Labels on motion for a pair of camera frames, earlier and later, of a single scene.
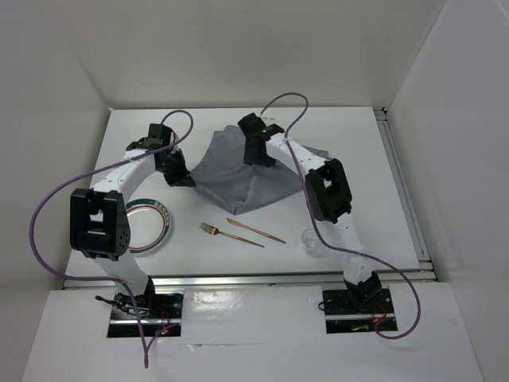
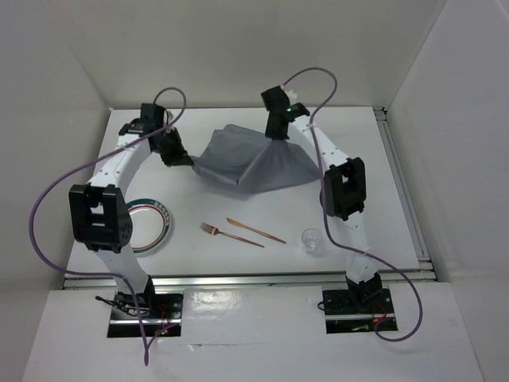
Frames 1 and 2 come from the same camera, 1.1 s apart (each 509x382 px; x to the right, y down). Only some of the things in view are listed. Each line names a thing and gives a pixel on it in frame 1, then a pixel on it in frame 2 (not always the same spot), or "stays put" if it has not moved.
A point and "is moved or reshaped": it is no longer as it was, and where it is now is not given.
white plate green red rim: x=149 y=222 stays put
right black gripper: x=250 y=157 → x=272 y=133
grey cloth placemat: x=221 y=176 is moved or reshaped
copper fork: x=214 y=231 stays put
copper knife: x=248 y=227 stays put
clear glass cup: x=309 y=240 stays put
